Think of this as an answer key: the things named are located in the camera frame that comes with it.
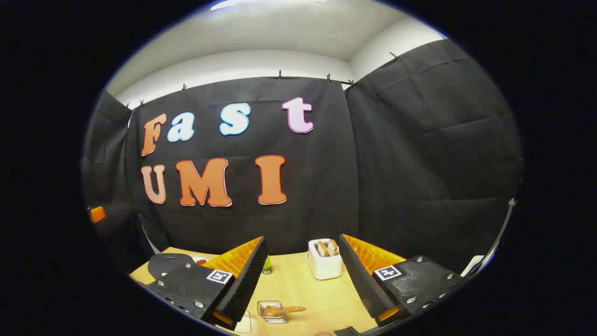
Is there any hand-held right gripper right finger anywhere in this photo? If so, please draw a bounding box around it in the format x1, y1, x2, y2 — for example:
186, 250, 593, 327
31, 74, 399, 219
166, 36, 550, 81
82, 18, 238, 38
339, 234, 467, 326

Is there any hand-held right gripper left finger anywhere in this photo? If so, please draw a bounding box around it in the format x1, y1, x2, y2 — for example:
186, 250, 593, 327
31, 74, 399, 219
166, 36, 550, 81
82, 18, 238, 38
147, 236, 269, 329

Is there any wooden spoon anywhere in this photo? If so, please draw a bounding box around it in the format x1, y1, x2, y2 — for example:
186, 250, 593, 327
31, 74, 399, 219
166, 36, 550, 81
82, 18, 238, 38
264, 306, 306, 318

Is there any clear chopstick holder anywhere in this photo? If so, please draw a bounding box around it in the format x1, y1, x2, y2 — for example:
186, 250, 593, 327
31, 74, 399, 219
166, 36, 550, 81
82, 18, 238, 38
257, 301, 288, 324

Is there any clear tray of rice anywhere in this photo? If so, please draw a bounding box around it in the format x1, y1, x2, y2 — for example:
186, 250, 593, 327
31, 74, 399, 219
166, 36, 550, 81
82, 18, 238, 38
233, 310, 253, 334

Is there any dark grey rice cooker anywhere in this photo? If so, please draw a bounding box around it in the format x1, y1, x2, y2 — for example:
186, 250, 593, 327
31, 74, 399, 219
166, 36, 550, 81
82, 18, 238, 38
148, 253, 194, 280

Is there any white toaster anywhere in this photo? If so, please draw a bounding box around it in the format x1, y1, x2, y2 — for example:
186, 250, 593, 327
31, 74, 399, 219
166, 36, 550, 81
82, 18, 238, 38
306, 239, 344, 280

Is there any black backdrop cloth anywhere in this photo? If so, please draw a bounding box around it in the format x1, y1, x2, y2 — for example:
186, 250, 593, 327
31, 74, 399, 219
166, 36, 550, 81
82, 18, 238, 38
82, 40, 525, 276

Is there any ceiling light panel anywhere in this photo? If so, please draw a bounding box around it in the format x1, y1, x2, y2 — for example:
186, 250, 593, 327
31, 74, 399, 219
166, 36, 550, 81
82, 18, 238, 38
210, 0, 262, 11

